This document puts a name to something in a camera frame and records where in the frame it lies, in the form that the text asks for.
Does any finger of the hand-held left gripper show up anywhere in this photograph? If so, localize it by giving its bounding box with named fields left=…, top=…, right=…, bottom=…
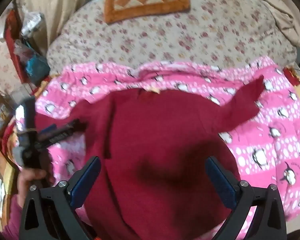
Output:
left=37, top=119, right=88, bottom=137
left=39, top=131, right=72, bottom=148

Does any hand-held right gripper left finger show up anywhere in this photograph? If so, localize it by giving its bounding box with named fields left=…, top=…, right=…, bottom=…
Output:
left=19, top=156, right=102, bottom=240

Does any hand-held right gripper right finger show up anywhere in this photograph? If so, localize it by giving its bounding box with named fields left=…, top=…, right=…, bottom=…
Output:
left=205, top=156, right=288, bottom=240

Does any dark red sweater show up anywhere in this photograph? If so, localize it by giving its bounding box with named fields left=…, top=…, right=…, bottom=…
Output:
left=35, top=75, right=265, bottom=240

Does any person's left hand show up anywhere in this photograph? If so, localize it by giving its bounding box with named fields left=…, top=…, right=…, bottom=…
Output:
left=17, top=166, right=50, bottom=207

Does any pink penguin print blanket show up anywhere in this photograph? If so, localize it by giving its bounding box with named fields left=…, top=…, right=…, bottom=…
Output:
left=16, top=56, right=300, bottom=240

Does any teal bag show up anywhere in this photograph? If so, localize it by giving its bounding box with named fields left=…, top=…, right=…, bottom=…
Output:
left=25, top=54, right=51, bottom=85

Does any red wooden cabinet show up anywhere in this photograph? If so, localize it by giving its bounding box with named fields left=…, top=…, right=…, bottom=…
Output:
left=4, top=7, right=32, bottom=83

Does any clear plastic bag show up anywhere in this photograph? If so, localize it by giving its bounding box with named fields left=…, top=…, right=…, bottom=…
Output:
left=20, top=12, right=45, bottom=38

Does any red and yellow printed cloth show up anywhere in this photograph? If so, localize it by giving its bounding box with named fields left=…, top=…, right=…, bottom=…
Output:
left=282, top=66, right=300, bottom=102

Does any orange checkered pillow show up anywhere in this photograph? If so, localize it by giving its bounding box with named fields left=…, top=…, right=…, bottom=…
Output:
left=104, top=0, right=192, bottom=25

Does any floral bed sheet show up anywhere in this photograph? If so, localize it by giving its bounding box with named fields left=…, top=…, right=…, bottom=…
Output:
left=46, top=0, right=298, bottom=74

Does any beige duvet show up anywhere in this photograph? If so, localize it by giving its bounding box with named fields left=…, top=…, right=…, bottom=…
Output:
left=221, top=0, right=300, bottom=48

